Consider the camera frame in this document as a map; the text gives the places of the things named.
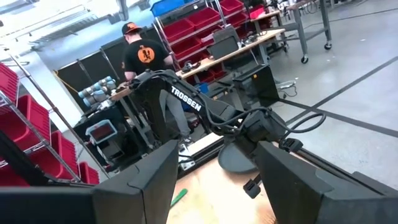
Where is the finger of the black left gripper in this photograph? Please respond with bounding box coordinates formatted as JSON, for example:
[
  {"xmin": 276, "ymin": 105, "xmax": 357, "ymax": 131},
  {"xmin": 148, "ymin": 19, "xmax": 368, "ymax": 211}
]
[
  {"xmin": 242, "ymin": 174, "xmax": 262, "ymax": 200},
  {"xmin": 279, "ymin": 138, "xmax": 304, "ymax": 154}
]

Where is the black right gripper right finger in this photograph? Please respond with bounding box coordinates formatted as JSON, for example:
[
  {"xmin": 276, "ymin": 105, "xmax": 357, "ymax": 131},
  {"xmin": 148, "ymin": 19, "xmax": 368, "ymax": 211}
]
[{"xmin": 254, "ymin": 140, "xmax": 335, "ymax": 224}]

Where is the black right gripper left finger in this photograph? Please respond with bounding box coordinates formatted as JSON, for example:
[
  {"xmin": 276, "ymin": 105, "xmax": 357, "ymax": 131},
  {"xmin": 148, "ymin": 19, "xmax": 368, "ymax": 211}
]
[{"xmin": 92, "ymin": 139, "xmax": 180, "ymax": 224}]

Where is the black round plate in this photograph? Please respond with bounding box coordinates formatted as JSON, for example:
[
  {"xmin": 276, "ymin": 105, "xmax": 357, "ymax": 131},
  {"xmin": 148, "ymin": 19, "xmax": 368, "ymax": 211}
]
[{"xmin": 217, "ymin": 142, "xmax": 259, "ymax": 174}]

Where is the black computer tower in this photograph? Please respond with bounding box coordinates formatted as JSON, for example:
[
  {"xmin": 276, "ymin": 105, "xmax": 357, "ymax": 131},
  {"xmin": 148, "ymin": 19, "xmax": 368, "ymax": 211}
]
[{"xmin": 232, "ymin": 64, "xmax": 280, "ymax": 110}]

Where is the white floor power strip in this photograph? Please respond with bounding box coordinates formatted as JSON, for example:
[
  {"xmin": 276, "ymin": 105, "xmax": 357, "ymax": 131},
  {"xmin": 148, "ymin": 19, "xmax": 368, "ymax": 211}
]
[{"xmin": 275, "ymin": 80, "xmax": 296, "ymax": 91}]

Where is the red plastic storage bin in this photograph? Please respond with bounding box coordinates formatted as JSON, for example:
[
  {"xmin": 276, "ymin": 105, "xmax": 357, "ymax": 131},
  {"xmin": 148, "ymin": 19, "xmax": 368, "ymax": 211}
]
[
  {"xmin": 219, "ymin": 0, "xmax": 245, "ymax": 16},
  {"xmin": 170, "ymin": 36, "xmax": 205, "ymax": 60},
  {"xmin": 0, "ymin": 163, "xmax": 30, "ymax": 187},
  {"xmin": 0, "ymin": 95, "xmax": 51, "ymax": 152},
  {"xmin": 163, "ymin": 17, "xmax": 196, "ymax": 44},
  {"xmin": 198, "ymin": 62, "xmax": 228, "ymax": 83},
  {"xmin": 0, "ymin": 62, "xmax": 20, "ymax": 105},
  {"xmin": 79, "ymin": 161, "xmax": 101, "ymax": 185},
  {"xmin": 29, "ymin": 130, "xmax": 79, "ymax": 180},
  {"xmin": 186, "ymin": 6, "xmax": 222, "ymax": 30},
  {"xmin": 248, "ymin": 4, "xmax": 266, "ymax": 20}
]

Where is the grey device red screen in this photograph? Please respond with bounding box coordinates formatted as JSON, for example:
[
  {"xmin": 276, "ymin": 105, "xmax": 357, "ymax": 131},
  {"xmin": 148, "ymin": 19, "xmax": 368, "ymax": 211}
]
[{"xmin": 85, "ymin": 119, "xmax": 118, "ymax": 146}]

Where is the wooden top workbench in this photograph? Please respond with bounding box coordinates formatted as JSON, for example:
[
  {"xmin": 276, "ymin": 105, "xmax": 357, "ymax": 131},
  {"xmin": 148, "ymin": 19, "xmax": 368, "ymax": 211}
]
[{"xmin": 175, "ymin": 27, "xmax": 287, "ymax": 80}]

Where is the black monitor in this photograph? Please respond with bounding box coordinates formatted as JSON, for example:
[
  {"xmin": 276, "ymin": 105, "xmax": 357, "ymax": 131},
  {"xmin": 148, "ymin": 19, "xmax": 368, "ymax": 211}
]
[{"xmin": 207, "ymin": 27, "xmax": 241, "ymax": 60}]

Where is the grey rolling cart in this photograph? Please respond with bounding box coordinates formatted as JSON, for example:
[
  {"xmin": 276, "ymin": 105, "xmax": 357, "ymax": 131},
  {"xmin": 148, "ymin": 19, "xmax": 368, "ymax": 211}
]
[{"xmin": 281, "ymin": 0, "xmax": 333, "ymax": 65}]

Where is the person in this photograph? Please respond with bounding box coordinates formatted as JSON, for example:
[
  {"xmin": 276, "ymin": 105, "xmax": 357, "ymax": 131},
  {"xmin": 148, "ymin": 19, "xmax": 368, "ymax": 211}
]
[{"xmin": 121, "ymin": 21, "xmax": 192, "ymax": 144}]

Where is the black partition panel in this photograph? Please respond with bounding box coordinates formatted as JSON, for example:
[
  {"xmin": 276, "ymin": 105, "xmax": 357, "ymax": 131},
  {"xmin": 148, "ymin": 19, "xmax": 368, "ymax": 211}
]
[{"xmin": 54, "ymin": 40, "xmax": 131, "ymax": 113}]

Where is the blue plastic storage bin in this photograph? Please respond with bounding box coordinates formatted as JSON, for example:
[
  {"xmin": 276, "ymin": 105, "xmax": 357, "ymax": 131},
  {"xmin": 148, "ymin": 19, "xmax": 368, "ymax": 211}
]
[{"xmin": 150, "ymin": 0, "xmax": 187, "ymax": 17}]

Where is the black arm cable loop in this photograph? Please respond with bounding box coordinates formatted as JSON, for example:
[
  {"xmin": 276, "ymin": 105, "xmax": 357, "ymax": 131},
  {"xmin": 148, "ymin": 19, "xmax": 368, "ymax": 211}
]
[{"xmin": 198, "ymin": 93, "xmax": 327, "ymax": 135}]

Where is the metal wire shelving rack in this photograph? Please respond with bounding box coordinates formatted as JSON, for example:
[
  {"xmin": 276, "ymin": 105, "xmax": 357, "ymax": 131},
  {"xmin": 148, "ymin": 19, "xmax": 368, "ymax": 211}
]
[
  {"xmin": 152, "ymin": 0, "xmax": 249, "ymax": 72},
  {"xmin": 0, "ymin": 52, "xmax": 109, "ymax": 187}
]

